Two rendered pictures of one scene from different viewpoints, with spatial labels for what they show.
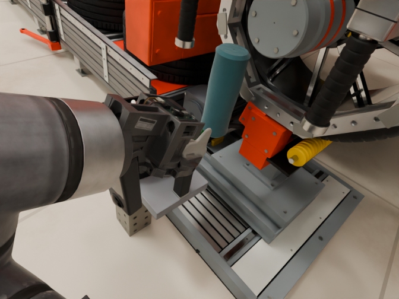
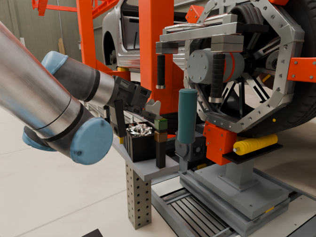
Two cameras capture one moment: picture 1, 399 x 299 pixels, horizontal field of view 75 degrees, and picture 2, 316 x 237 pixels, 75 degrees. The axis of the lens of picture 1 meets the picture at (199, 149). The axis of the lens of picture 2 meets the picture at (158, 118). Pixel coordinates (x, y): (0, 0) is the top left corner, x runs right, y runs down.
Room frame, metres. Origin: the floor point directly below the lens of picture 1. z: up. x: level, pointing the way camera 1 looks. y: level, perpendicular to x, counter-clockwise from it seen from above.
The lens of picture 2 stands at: (-0.30, -0.23, 0.89)
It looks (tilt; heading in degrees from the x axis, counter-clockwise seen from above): 17 degrees down; 20
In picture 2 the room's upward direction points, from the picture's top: straight up
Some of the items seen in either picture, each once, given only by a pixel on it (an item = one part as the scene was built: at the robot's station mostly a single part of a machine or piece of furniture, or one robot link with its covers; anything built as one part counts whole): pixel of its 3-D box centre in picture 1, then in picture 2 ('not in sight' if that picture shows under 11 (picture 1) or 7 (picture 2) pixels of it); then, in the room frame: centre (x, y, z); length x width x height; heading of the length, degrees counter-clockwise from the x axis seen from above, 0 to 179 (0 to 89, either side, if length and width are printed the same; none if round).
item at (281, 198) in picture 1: (276, 153); (240, 164); (0.79, -0.30, 0.32); 0.40 x 0.30 x 0.28; 51
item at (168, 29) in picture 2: not in sight; (193, 20); (0.63, -0.04, 1.03); 0.19 x 0.18 x 0.11; 141
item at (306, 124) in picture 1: (336, 85); (217, 76); (0.37, -0.18, 0.83); 0.04 x 0.04 x 0.16
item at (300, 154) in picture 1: (316, 142); (256, 143); (0.66, -0.35, 0.51); 0.29 x 0.06 x 0.06; 141
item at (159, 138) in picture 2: not in sight; (161, 136); (0.41, 0.02, 0.59); 0.04 x 0.04 x 0.04; 51
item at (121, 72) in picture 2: not in sight; (112, 70); (2.48, 1.54, 0.69); 0.52 x 0.17 x 0.35; 141
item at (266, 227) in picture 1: (252, 175); (229, 189); (0.83, -0.26, 0.13); 0.50 x 0.36 x 0.10; 51
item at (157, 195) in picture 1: (138, 150); (139, 152); (0.53, 0.18, 0.44); 0.43 x 0.17 x 0.03; 51
